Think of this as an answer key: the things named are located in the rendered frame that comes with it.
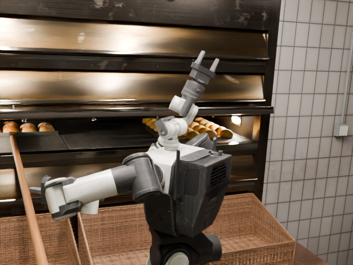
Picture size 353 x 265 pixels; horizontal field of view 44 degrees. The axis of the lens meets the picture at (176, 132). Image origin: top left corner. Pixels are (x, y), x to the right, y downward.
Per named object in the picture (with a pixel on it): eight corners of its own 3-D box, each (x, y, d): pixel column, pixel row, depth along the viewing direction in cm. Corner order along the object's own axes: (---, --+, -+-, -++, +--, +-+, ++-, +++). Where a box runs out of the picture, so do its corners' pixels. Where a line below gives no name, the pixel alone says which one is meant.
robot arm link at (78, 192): (50, 220, 137) (119, 199, 142) (40, 181, 140) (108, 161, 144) (55, 222, 148) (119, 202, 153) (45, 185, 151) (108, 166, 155)
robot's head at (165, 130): (185, 132, 165) (176, 113, 166) (172, 135, 158) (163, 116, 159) (173, 139, 169) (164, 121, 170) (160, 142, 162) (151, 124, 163)
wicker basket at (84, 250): (75, 254, 250) (75, 209, 245) (167, 242, 271) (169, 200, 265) (91, 302, 206) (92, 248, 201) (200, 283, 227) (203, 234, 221)
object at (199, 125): (140, 122, 330) (141, 115, 329) (198, 121, 348) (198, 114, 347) (169, 141, 275) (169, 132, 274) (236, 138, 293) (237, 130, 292)
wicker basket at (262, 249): (171, 242, 271) (174, 200, 266) (249, 230, 294) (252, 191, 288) (207, 283, 228) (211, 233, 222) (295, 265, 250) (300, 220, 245)
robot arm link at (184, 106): (200, 95, 200) (189, 117, 201) (179, 84, 198) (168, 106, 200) (203, 97, 189) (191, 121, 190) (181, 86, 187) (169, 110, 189)
